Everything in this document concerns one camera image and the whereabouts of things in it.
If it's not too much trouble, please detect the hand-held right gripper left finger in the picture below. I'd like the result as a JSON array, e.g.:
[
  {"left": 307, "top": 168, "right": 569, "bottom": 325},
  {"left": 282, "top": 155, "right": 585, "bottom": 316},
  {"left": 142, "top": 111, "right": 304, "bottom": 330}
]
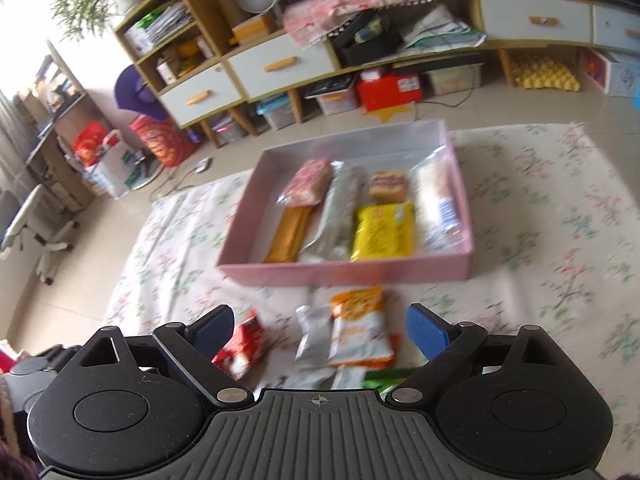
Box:
[{"left": 75, "top": 304, "right": 253, "bottom": 407}]

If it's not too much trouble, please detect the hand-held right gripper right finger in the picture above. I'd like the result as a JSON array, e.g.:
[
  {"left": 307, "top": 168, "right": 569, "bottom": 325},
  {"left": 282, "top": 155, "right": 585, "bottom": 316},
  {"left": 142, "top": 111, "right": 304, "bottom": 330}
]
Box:
[{"left": 384, "top": 302, "right": 567, "bottom": 407}]

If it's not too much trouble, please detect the red snack packet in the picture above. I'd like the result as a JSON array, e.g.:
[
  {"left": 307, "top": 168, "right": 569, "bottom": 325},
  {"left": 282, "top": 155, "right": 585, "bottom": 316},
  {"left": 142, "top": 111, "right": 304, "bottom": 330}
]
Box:
[{"left": 211, "top": 309, "right": 264, "bottom": 382}]

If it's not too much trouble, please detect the green snack packet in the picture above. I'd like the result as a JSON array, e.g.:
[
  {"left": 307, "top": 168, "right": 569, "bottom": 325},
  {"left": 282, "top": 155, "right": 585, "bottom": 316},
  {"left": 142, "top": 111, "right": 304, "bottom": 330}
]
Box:
[{"left": 362, "top": 364, "right": 427, "bottom": 392}]

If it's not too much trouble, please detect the orange and silver snack packet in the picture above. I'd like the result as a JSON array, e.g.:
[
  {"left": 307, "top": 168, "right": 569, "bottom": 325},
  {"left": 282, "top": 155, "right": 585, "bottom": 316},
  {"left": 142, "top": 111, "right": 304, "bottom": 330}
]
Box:
[{"left": 328, "top": 287, "right": 397, "bottom": 370}]

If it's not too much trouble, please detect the pink cardboard box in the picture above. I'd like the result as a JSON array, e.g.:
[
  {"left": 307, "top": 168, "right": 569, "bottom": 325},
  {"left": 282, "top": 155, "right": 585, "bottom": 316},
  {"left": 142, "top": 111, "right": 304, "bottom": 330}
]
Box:
[{"left": 216, "top": 118, "right": 476, "bottom": 288}]

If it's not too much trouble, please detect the small silver snack packet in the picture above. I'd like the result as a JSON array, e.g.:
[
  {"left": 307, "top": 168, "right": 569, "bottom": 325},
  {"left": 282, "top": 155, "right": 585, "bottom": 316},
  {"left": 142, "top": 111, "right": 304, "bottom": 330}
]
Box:
[{"left": 294, "top": 305, "right": 334, "bottom": 362}]

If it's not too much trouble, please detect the yellow snack packet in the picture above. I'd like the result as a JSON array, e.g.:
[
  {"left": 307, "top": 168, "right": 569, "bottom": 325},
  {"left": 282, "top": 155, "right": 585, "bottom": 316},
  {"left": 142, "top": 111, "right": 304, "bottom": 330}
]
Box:
[{"left": 349, "top": 203, "right": 417, "bottom": 263}]

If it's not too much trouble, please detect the gold wafer packet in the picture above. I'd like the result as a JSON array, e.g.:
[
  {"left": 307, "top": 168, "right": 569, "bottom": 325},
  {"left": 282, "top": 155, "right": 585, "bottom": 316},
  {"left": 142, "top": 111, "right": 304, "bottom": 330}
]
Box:
[{"left": 262, "top": 204, "right": 314, "bottom": 264}]

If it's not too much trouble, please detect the clear rice cracker packet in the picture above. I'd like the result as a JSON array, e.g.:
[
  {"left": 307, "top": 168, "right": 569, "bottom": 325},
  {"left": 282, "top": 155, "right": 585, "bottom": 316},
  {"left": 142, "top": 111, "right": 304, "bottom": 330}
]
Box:
[{"left": 414, "top": 156, "right": 465, "bottom": 252}]

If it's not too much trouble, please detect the brown biscuit packet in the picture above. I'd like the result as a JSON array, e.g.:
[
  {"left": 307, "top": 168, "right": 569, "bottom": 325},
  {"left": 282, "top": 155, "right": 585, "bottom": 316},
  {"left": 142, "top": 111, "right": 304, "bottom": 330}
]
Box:
[{"left": 368, "top": 170, "right": 409, "bottom": 205}]

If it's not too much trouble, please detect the long silver snack packet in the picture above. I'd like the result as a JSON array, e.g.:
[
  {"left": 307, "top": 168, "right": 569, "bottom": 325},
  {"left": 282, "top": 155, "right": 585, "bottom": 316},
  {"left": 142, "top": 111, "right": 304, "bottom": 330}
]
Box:
[{"left": 299, "top": 165, "right": 365, "bottom": 262}]

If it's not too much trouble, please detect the pink speckled snack packet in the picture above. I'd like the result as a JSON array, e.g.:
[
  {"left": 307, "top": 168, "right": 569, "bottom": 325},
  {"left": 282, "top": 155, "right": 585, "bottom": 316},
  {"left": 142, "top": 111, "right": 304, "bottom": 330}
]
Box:
[{"left": 278, "top": 158, "right": 335, "bottom": 207}]

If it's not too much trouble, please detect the white office chair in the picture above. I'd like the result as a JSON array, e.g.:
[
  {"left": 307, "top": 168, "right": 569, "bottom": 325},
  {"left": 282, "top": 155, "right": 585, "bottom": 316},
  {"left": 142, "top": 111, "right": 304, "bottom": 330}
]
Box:
[{"left": 0, "top": 184, "right": 79, "bottom": 287}]

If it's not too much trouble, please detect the floral tablecloth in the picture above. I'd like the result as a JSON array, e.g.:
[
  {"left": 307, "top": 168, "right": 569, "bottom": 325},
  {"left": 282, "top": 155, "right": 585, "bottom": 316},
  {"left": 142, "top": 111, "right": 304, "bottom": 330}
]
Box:
[{"left": 101, "top": 122, "right": 640, "bottom": 480}]

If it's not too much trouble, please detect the red printed bag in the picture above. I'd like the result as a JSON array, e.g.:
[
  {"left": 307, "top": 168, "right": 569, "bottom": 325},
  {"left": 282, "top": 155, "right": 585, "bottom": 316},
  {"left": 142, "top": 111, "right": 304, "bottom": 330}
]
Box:
[{"left": 129, "top": 114, "right": 197, "bottom": 169}]

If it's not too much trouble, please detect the white shopping bag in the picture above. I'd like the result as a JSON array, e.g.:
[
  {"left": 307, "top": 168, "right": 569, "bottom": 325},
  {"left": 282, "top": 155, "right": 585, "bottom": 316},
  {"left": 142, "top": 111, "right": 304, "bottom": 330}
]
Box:
[{"left": 71, "top": 121, "right": 137, "bottom": 199}]

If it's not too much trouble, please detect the clear storage bin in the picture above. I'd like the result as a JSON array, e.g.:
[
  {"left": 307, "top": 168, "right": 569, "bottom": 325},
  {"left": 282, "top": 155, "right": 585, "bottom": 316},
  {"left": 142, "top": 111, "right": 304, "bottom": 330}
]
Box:
[
  {"left": 256, "top": 94, "right": 297, "bottom": 132},
  {"left": 209, "top": 114, "right": 242, "bottom": 147},
  {"left": 314, "top": 85, "right": 359, "bottom": 117},
  {"left": 424, "top": 62, "right": 484, "bottom": 97}
]

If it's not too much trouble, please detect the white cabinet drawer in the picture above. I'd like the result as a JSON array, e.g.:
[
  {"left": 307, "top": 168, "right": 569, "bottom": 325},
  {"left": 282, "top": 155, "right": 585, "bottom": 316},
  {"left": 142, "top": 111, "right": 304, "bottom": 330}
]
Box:
[
  {"left": 225, "top": 34, "right": 342, "bottom": 102},
  {"left": 478, "top": 0, "right": 597, "bottom": 44},
  {"left": 159, "top": 62, "right": 247, "bottom": 129},
  {"left": 592, "top": 4, "right": 640, "bottom": 54}
]

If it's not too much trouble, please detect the red box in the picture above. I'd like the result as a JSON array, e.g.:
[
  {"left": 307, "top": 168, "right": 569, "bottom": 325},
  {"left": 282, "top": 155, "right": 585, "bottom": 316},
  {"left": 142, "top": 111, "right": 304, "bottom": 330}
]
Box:
[{"left": 355, "top": 72, "right": 422, "bottom": 114}]

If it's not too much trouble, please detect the storage shelf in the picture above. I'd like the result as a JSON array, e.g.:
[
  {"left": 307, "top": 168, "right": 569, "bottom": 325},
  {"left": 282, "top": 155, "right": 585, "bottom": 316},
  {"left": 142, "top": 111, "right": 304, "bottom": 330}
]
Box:
[{"left": 14, "top": 39, "right": 97, "bottom": 212}]

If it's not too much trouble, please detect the purple hat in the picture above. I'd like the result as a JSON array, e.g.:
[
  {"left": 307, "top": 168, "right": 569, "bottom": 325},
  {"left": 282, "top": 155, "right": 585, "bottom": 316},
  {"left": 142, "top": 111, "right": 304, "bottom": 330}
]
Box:
[{"left": 113, "top": 64, "right": 167, "bottom": 122}]

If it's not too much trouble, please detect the wooden TV cabinet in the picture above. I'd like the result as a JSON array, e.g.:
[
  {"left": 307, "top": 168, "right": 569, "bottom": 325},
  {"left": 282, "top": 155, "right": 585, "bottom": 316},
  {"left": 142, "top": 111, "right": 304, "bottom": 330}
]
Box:
[{"left": 112, "top": 0, "right": 640, "bottom": 150}]

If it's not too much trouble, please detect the yellow egg tray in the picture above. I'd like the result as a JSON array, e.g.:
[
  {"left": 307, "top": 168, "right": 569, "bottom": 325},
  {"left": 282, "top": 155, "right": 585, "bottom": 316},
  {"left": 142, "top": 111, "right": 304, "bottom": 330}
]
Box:
[{"left": 514, "top": 57, "right": 582, "bottom": 93}]

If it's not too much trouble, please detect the black bag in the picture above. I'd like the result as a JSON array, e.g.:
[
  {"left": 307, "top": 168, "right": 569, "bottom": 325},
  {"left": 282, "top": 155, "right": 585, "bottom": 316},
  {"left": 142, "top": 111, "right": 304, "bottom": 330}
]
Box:
[{"left": 332, "top": 9, "right": 404, "bottom": 67}]

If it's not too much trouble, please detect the pile of papers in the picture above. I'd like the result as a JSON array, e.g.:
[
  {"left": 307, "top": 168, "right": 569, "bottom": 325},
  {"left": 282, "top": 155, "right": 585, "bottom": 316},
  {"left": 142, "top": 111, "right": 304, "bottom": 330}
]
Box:
[{"left": 402, "top": 4, "right": 487, "bottom": 54}]

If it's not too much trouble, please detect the yellow box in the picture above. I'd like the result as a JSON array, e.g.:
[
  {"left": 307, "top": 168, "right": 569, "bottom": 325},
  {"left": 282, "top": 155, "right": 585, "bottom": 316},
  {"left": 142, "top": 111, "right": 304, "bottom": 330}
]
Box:
[{"left": 232, "top": 12, "right": 279, "bottom": 44}]

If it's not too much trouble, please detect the white printed box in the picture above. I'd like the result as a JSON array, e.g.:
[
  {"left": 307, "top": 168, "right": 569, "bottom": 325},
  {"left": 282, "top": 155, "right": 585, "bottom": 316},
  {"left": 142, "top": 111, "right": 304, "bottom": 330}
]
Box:
[{"left": 594, "top": 49, "right": 640, "bottom": 97}]

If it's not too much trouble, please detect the pink floral cloth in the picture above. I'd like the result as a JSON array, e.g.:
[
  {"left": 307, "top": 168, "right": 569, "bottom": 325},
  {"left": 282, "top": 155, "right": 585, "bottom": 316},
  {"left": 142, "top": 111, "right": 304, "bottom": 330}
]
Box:
[{"left": 282, "top": 0, "right": 542, "bottom": 52}]

